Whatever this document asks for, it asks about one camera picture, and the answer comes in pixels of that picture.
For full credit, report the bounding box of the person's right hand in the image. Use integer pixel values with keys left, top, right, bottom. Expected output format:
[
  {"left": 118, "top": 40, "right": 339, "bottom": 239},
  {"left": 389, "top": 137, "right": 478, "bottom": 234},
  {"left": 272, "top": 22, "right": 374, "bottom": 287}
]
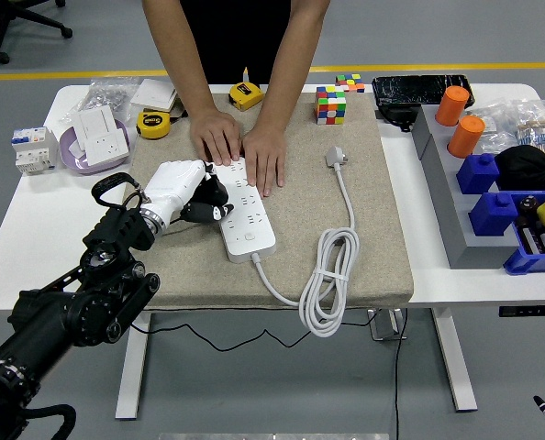
[{"left": 188, "top": 108, "right": 244, "bottom": 167}]

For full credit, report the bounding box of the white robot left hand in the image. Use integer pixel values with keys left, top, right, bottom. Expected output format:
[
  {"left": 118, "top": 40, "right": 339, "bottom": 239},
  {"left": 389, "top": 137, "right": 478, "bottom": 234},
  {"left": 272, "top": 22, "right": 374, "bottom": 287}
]
[{"left": 139, "top": 159, "right": 236, "bottom": 234}]

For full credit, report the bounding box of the person's left hand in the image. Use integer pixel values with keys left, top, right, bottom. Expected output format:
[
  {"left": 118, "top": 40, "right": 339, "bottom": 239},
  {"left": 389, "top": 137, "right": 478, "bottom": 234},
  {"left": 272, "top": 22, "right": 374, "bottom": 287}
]
[{"left": 239, "top": 126, "right": 286, "bottom": 198}]

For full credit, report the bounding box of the black power adapter plug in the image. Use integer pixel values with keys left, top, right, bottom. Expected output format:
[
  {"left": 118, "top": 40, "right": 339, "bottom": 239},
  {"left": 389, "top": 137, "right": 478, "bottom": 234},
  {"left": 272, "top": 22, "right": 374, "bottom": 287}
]
[{"left": 192, "top": 173, "right": 231, "bottom": 210}]

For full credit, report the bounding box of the white power strip cord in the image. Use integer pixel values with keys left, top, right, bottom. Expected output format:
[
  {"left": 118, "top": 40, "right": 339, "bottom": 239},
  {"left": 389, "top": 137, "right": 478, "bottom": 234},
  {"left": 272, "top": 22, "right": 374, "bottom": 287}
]
[{"left": 250, "top": 145, "right": 361, "bottom": 338}]

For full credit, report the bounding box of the white power strip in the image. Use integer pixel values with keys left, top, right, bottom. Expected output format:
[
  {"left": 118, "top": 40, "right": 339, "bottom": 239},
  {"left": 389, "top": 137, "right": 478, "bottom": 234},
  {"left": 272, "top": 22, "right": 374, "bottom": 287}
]
[{"left": 207, "top": 158, "right": 277, "bottom": 264}]

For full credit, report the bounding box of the thin black adapter cord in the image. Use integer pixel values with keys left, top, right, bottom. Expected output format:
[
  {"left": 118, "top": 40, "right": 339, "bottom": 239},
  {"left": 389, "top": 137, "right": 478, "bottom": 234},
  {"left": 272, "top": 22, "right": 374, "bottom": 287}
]
[{"left": 128, "top": 214, "right": 374, "bottom": 355}]

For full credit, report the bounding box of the square yellow tape measure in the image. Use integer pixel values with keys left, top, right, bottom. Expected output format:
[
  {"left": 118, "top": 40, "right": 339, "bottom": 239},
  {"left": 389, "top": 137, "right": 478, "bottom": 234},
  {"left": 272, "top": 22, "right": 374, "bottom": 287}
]
[{"left": 228, "top": 81, "right": 265, "bottom": 112}]

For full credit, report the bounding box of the round yellow tape measure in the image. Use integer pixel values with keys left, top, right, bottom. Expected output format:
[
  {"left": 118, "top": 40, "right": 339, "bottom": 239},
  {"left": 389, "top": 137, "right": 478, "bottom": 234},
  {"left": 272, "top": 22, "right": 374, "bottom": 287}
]
[{"left": 136, "top": 109, "right": 172, "bottom": 140}]

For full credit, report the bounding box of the large colourful puzzle cube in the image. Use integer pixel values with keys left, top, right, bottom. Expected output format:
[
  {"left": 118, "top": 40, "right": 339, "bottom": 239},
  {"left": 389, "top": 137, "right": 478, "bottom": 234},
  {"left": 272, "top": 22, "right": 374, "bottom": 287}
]
[{"left": 315, "top": 85, "right": 349, "bottom": 126}]

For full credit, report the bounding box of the person's torso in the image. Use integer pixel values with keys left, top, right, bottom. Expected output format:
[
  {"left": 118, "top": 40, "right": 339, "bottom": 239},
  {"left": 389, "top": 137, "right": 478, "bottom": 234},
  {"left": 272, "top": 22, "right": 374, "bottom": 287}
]
[{"left": 180, "top": 0, "right": 293, "bottom": 86}]

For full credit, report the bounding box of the black table control panel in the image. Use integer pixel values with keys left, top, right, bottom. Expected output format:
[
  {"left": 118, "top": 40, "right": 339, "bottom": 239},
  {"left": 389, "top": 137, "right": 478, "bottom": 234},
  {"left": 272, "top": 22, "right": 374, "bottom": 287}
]
[{"left": 498, "top": 305, "right": 545, "bottom": 318}]

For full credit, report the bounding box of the white table leg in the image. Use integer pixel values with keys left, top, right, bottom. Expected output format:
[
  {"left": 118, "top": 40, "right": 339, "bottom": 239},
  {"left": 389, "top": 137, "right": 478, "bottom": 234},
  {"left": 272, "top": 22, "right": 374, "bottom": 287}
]
[
  {"left": 115, "top": 313, "right": 153, "bottom": 421},
  {"left": 430, "top": 307, "right": 479, "bottom": 413}
]

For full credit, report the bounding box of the grey-brown mat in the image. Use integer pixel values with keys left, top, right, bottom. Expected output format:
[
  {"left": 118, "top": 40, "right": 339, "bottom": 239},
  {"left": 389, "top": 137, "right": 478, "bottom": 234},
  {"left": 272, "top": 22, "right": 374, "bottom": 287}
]
[{"left": 118, "top": 91, "right": 416, "bottom": 313}]

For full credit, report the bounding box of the clear bag of screws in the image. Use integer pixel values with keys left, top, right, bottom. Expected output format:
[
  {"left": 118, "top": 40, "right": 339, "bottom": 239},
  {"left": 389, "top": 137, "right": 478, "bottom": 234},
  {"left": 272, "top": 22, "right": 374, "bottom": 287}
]
[{"left": 59, "top": 77, "right": 140, "bottom": 127}]

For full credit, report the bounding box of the small colourful puzzle cube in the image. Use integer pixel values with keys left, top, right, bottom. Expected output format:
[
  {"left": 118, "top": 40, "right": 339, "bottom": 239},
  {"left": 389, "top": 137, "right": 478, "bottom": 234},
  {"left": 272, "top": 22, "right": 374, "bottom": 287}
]
[{"left": 335, "top": 72, "right": 367, "bottom": 94}]

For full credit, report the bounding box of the white circuit breaker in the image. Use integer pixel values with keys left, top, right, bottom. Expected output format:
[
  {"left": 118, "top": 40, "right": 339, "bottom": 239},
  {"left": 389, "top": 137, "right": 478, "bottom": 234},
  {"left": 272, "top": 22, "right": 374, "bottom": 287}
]
[{"left": 10, "top": 126, "right": 61, "bottom": 176}]

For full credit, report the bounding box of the blue plastic bin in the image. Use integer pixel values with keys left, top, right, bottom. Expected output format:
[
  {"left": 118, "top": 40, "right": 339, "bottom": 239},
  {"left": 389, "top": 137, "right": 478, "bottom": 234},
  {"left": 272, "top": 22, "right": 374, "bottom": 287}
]
[{"left": 503, "top": 190, "right": 545, "bottom": 276}]

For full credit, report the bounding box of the black cracked tray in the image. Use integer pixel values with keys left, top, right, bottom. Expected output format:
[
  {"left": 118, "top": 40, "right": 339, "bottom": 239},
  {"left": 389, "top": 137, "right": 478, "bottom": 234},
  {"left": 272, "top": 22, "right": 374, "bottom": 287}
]
[{"left": 372, "top": 74, "right": 476, "bottom": 111}]

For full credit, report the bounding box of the grey stepped block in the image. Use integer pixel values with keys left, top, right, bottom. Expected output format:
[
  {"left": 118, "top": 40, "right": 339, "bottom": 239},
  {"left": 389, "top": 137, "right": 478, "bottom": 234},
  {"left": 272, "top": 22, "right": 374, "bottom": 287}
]
[{"left": 411, "top": 104, "right": 521, "bottom": 270}]

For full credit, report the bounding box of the orange cylinder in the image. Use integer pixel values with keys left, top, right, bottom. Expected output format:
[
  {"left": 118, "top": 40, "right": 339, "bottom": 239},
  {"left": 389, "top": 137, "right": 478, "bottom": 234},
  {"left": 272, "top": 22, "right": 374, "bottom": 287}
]
[
  {"left": 447, "top": 115, "right": 487, "bottom": 160},
  {"left": 435, "top": 85, "right": 472, "bottom": 128}
]

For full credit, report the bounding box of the blue plastic block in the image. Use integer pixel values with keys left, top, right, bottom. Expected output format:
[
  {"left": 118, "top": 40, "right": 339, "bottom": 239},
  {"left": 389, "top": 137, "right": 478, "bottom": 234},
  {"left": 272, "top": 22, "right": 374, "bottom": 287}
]
[
  {"left": 456, "top": 152, "right": 502, "bottom": 196},
  {"left": 468, "top": 191, "right": 520, "bottom": 237}
]

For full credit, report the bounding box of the black office chair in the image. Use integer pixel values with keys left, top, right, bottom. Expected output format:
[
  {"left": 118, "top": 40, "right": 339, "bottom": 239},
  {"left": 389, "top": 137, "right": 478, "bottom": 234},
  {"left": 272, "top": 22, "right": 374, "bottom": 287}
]
[{"left": 0, "top": 0, "right": 74, "bottom": 65}]

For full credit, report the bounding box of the clear plastic bag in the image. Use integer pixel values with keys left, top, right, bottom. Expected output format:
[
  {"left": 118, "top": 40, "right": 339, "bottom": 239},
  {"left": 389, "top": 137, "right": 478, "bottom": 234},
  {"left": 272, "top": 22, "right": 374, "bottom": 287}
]
[{"left": 467, "top": 103, "right": 520, "bottom": 155}]

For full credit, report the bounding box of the black cloth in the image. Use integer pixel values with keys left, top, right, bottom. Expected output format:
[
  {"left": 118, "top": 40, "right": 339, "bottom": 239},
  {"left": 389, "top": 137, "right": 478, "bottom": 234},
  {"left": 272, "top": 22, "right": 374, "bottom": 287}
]
[{"left": 495, "top": 145, "right": 545, "bottom": 193}]

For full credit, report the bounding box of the clear bag of resistors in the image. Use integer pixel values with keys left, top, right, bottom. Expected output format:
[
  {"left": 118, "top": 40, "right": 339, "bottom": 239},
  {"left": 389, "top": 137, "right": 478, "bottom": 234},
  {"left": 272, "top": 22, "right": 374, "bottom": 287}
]
[{"left": 513, "top": 99, "right": 545, "bottom": 155}]

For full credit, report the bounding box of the white wall socket panel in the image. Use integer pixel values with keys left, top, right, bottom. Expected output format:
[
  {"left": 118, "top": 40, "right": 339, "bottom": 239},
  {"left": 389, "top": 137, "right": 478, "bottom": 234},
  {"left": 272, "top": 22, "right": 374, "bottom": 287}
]
[{"left": 83, "top": 127, "right": 131, "bottom": 167}]

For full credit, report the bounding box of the white switch panel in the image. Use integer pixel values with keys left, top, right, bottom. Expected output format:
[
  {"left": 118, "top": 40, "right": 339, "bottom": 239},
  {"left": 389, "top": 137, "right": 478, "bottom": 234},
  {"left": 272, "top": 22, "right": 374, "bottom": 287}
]
[{"left": 129, "top": 78, "right": 180, "bottom": 112}]

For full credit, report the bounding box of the white blank wall plate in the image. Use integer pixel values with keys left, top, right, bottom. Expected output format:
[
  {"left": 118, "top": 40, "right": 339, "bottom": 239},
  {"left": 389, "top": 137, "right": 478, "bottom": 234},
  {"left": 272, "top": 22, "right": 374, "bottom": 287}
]
[{"left": 72, "top": 104, "right": 117, "bottom": 150}]

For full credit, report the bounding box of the black hanging cable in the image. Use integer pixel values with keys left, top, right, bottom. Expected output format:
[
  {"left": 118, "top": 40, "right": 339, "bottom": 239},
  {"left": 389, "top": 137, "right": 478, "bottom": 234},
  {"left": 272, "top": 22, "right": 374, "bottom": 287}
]
[{"left": 393, "top": 309, "right": 410, "bottom": 440}]

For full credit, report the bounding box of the metal bracket under table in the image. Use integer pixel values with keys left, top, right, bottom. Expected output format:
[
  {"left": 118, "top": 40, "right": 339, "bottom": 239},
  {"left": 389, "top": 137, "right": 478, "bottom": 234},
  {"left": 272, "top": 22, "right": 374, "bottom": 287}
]
[{"left": 367, "top": 308, "right": 409, "bottom": 343}]

